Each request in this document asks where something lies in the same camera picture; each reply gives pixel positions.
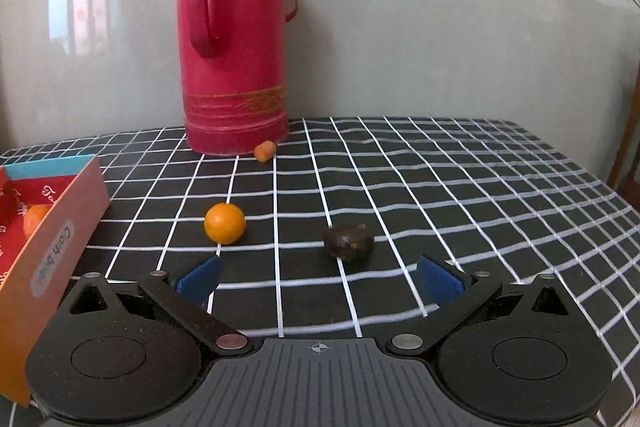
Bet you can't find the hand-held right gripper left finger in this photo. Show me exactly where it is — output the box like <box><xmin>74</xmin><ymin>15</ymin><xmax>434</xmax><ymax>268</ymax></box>
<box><xmin>66</xmin><ymin>253</ymin><xmax>252</xmax><ymax>356</ymax></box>

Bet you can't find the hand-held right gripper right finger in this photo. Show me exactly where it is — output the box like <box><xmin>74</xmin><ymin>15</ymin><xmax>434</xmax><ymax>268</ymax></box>
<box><xmin>390</xmin><ymin>253</ymin><xmax>576</xmax><ymax>356</ymax></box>

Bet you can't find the orange tangerine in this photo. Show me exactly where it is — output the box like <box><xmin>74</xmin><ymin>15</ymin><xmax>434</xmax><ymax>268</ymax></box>
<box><xmin>22</xmin><ymin>204</ymin><xmax>52</xmax><ymax>241</ymax></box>
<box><xmin>204</xmin><ymin>202</ymin><xmax>247</xmax><ymax>245</ymax></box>

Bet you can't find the dark brown water chestnut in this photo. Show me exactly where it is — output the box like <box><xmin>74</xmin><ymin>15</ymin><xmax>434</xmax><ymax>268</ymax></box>
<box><xmin>322</xmin><ymin>223</ymin><xmax>376</xmax><ymax>264</ymax></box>

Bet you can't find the colourful cardboard box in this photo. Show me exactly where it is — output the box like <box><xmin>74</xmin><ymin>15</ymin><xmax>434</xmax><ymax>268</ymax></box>
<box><xmin>0</xmin><ymin>153</ymin><xmax>112</xmax><ymax>408</ymax></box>

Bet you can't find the black white checkered tablecloth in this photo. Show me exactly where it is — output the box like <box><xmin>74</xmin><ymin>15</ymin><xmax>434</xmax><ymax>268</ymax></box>
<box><xmin>0</xmin><ymin>116</ymin><xmax>640</xmax><ymax>408</ymax></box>

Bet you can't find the red thermos flask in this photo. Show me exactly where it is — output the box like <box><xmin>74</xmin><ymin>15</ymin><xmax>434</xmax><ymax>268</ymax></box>
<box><xmin>176</xmin><ymin>0</ymin><xmax>300</xmax><ymax>156</ymax></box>

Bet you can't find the brown wooden cabinet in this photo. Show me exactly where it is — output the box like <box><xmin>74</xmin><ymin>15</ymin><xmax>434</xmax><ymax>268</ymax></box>
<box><xmin>607</xmin><ymin>72</ymin><xmax>640</xmax><ymax>202</ymax></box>

